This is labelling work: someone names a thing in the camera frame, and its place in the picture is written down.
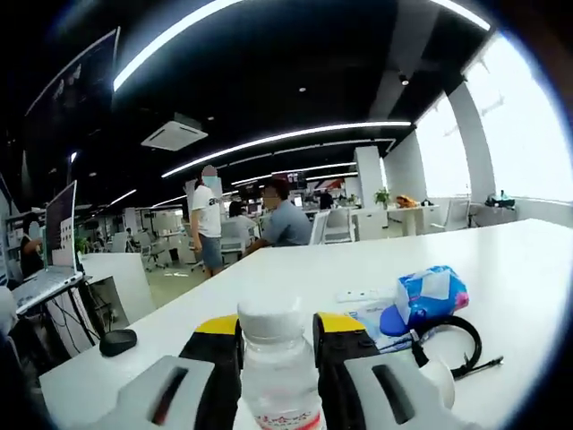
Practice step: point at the white table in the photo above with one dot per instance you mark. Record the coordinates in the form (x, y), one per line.
(492, 269)

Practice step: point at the ceiling air conditioner unit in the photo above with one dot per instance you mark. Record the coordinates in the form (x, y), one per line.
(174, 133)

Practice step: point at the long ceiling light strip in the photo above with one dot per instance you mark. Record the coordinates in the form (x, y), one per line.
(286, 136)
(179, 40)

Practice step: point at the light blue wet wipes pack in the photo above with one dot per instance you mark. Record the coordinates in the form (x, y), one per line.
(369, 320)

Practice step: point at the black computer mouse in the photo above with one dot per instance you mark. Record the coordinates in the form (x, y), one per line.
(117, 342)

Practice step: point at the white power strip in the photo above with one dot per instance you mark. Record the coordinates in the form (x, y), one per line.
(362, 294)

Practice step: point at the green object on far desk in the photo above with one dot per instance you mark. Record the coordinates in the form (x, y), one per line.
(500, 199)

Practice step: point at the orange object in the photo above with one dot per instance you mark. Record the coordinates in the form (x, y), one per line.
(406, 200)

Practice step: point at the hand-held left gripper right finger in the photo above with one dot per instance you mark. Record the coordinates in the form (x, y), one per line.
(371, 394)

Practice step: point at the green potted plant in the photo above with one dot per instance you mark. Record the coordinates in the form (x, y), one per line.
(382, 197)

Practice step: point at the silver laptop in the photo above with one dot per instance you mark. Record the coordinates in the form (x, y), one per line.
(58, 224)

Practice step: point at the clear plastic water bottle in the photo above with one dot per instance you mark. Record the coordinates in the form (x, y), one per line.
(277, 367)

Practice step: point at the white side desk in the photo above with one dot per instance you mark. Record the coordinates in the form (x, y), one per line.
(121, 282)

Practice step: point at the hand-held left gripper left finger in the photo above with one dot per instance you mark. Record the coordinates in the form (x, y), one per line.
(179, 389)

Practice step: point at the blue tissue pack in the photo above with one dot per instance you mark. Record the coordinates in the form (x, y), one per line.
(430, 295)

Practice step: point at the hanging display screen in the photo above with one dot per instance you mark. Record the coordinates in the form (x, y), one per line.
(297, 179)

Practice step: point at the black laptop stand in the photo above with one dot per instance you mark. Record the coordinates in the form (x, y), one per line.
(85, 313)

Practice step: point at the white office chair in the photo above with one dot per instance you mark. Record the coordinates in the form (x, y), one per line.
(318, 226)

